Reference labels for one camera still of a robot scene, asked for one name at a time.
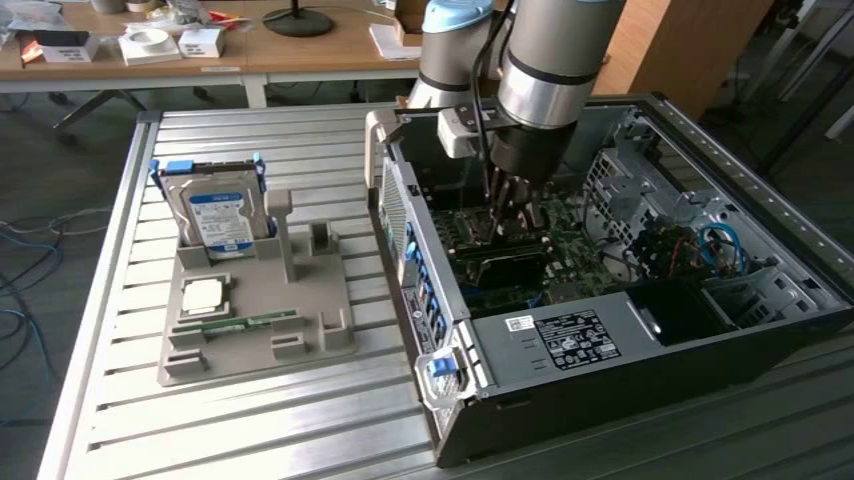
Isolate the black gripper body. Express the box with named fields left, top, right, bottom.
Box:
left=488, top=118, right=580, bottom=185

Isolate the black Nvidia graphics card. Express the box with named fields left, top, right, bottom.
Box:
left=464, top=249, right=549, bottom=291

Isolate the metal CPU socket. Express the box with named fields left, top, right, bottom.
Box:
left=459, top=208, right=496, bottom=244

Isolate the silver perforated metal cage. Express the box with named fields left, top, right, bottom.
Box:
left=580, top=145, right=675, bottom=251

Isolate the green motherboard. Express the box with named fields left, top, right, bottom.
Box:
left=425, top=184, right=641, bottom=321

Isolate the blue expansion slot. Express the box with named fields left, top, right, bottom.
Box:
left=460, top=283, right=528, bottom=297

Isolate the grey power supply unit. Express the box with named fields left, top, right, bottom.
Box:
left=465, top=292, right=661, bottom=389

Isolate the white paper booklet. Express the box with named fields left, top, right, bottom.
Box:
left=368, top=22, right=424, bottom=62

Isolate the wooden cabinet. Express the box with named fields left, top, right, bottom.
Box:
left=585, top=0, right=779, bottom=121

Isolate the brown cardboard box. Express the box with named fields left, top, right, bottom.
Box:
left=392, top=0, right=428, bottom=35

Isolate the black open PC case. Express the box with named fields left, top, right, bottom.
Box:
left=364, top=92, right=854, bottom=469

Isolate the silver metal disk bay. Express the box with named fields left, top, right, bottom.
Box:
left=699, top=264, right=826, bottom=334

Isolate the wooden desk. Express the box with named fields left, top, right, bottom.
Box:
left=0, top=0, right=612, bottom=109

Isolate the grey parts rack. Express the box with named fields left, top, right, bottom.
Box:
left=156, top=187, right=361, bottom=389

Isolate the hard disk in blue carrier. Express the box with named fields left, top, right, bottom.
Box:
left=146, top=153, right=278, bottom=261

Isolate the black round stand base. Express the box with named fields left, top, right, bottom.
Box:
left=261, top=0, right=334, bottom=39

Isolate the green RAM stick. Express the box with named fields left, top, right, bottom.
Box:
left=197, top=310, right=298, bottom=337

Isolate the silver CPU chip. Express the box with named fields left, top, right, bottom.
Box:
left=180, top=279, right=232, bottom=317

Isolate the white labelled box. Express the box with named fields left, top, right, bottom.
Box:
left=176, top=27, right=226, bottom=59

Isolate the white open cardboard box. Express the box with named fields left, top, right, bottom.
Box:
left=117, top=27, right=182, bottom=67

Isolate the crumpled white packaging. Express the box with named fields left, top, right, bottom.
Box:
left=142, top=0, right=209, bottom=36

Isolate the white tape roll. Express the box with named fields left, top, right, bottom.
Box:
left=125, top=28, right=168, bottom=49

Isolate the grey metal furniture leg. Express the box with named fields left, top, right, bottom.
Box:
left=50, top=88, right=148, bottom=146

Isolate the white box with black inside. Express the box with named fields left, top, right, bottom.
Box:
left=30, top=29, right=101, bottom=64

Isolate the clear plastic bag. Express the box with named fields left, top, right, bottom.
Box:
left=0, top=0, right=65, bottom=34

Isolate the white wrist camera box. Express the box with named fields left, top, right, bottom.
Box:
left=436, top=105, right=503, bottom=159

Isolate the black camera cable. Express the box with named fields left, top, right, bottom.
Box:
left=468, top=0, right=520, bottom=166

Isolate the black orange wire bundle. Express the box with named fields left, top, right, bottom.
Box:
left=625, top=224, right=712, bottom=281

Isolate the blue disk wire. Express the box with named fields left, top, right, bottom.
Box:
left=696, top=222, right=748, bottom=276

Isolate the white floor cable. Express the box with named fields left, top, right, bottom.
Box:
left=0, top=207, right=112, bottom=236

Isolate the blue floor cable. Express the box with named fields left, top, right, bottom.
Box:
left=0, top=219, right=68, bottom=426

